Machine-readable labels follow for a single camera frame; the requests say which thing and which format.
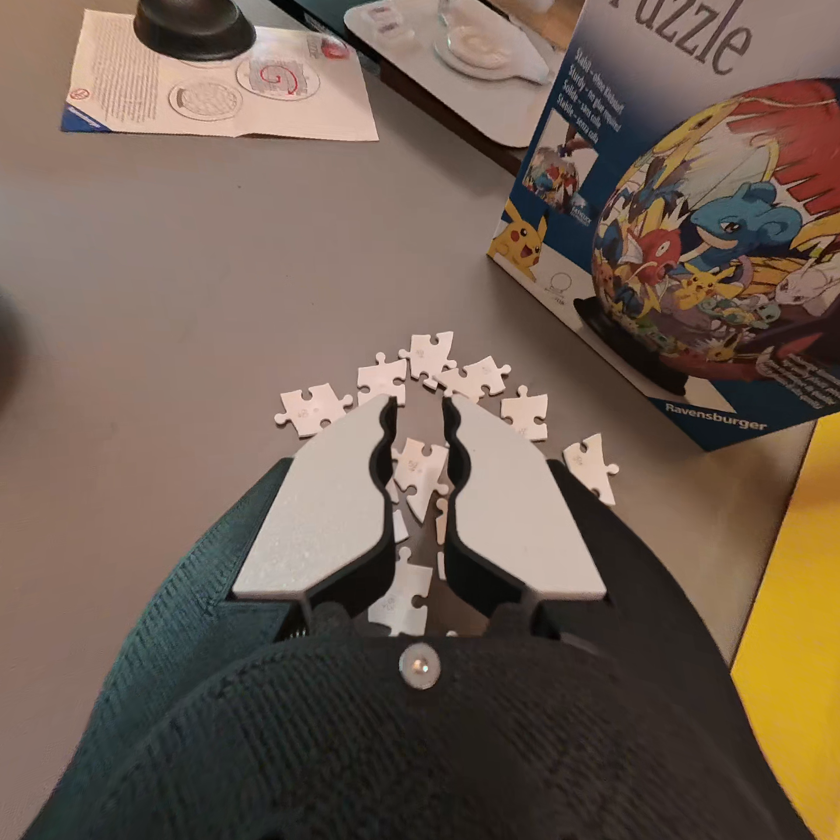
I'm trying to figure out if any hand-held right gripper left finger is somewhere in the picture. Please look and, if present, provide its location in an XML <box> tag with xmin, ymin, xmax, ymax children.
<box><xmin>231</xmin><ymin>394</ymin><xmax>403</xmax><ymax>621</ymax></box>

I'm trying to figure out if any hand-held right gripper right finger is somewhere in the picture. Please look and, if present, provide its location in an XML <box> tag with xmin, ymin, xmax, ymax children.
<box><xmin>441</xmin><ymin>394</ymin><xmax>608</xmax><ymax>621</ymax></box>

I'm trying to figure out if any pile of white puzzle pieces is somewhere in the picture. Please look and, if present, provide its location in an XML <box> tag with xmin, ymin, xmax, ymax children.
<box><xmin>274</xmin><ymin>331</ymin><xmax>621</xmax><ymax>637</ymax></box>

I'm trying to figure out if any curved jigsaw piece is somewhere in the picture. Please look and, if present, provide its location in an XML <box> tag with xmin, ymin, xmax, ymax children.
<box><xmin>392</xmin><ymin>438</ymin><xmax>450</xmax><ymax>522</ymax></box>

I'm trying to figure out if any blue puzzle box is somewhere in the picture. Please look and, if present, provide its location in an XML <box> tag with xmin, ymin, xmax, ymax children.
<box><xmin>487</xmin><ymin>0</ymin><xmax>840</xmax><ymax>452</ymax></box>

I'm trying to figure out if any black round ball stand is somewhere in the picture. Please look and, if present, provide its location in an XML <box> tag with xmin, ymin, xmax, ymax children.
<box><xmin>133</xmin><ymin>0</ymin><xmax>257</xmax><ymax>62</ymax></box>

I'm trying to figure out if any yellow plastic bin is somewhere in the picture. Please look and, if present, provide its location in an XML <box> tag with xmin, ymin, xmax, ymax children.
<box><xmin>731</xmin><ymin>413</ymin><xmax>840</xmax><ymax>840</ymax></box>

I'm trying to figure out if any clear plastic disc stand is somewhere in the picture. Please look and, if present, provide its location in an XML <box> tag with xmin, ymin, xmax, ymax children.
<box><xmin>433</xmin><ymin>0</ymin><xmax>552</xmax><ymax>86</ymax></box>

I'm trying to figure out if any white instruction leaflet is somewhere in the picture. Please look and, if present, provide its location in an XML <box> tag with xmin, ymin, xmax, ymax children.
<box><xmin>60</xmin><ymin>10</ymin><xmax>380</xmax><ymax>142</ymax></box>

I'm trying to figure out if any small clear plastic part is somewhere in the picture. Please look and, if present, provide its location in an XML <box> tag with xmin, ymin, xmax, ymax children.
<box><xmin>371</xmin><ymin>3</ymin><xmax>411</xmax><ymax>40</ymax></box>

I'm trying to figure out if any black flat board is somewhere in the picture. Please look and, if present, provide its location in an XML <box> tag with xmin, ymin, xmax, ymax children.
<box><xmin>269</xmin><ymin>0</ymin><xmax>529</xmax><ymax>177</ymax></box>

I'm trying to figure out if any white rounded base plate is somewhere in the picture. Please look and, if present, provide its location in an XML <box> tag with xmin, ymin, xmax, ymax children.
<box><xmin>343</xmin><ymin>0</ymin><xmax>568</xmax><ymax>148</ymax></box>

